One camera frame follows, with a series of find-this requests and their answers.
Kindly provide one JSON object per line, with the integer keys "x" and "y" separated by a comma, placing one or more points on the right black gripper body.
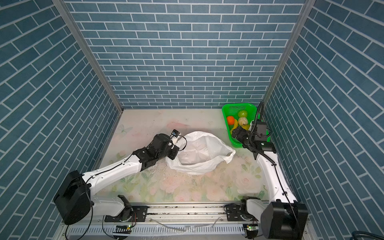
{"x": 245, "y": 137}

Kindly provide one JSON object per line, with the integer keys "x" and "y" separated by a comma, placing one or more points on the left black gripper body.
{"x": 171, "y": 153}

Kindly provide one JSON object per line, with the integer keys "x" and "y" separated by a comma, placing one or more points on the pale yellow round fruit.
{"x": 243, "y": 121}

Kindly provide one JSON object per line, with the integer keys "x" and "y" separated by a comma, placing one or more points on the yellow banana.
{"x": 235, "y": 125}

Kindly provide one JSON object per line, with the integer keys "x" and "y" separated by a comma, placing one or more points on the green fruit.
{"x": 242, "y": 114}

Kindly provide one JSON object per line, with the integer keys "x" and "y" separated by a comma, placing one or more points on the green plastic basket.
{"x": 254, "y": 114}

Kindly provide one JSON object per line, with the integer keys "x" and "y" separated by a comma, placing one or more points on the white plastic bag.
{"x": 200, "y": 153}

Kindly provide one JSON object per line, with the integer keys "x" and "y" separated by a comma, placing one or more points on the yellow lemon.
{"x": 246, "y": 127}

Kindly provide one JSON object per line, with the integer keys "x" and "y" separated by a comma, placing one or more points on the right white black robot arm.
{"x": 283, "y": 218}

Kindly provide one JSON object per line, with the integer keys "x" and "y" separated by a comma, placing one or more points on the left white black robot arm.
{"x": 76, "y": 197}

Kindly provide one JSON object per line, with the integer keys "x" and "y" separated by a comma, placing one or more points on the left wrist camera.
{"x": 175, "y": 134}

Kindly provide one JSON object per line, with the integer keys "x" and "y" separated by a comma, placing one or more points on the aluminium front rail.
{"x": 199, "y": 214}

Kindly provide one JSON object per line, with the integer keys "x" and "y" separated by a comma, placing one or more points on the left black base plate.
{"x": 133, "y": 214}

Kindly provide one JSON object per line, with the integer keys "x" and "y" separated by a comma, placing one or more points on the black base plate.
{"x": 236, "y": 213}
{"x": 133, "y": 214}

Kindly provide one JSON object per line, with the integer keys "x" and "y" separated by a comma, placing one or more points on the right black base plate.
{"x": 236, "y": 213}

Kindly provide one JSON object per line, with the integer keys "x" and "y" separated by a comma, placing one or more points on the white slotted cable duct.
{"x": 149, "y": 230}

